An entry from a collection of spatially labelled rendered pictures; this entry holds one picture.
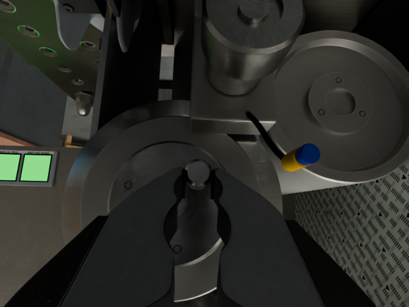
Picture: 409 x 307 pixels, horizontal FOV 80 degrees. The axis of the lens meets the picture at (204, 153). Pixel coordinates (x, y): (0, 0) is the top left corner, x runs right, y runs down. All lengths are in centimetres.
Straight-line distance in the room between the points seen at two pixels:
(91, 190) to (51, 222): 40
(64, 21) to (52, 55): 26
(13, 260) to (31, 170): 16
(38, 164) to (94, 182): 42
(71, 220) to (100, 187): 3
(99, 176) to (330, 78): 18
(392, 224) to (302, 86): 14
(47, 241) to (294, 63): 51
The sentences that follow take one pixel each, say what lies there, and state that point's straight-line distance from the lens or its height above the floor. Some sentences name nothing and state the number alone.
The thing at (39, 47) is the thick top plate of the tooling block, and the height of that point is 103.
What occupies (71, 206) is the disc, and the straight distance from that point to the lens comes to 19.
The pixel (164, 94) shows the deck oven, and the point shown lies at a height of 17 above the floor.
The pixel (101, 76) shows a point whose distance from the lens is 21.
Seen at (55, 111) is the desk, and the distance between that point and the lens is 255.
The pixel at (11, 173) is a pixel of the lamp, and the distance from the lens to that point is 61.
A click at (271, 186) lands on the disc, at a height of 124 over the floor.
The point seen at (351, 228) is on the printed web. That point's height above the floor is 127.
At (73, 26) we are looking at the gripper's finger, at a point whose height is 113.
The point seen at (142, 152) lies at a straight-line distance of 16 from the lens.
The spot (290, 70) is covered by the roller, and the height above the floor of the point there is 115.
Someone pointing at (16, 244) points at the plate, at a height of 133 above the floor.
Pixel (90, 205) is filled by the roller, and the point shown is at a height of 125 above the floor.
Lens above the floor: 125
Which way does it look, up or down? 12 degrees down
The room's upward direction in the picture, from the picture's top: 179 degrees counter-clockwise
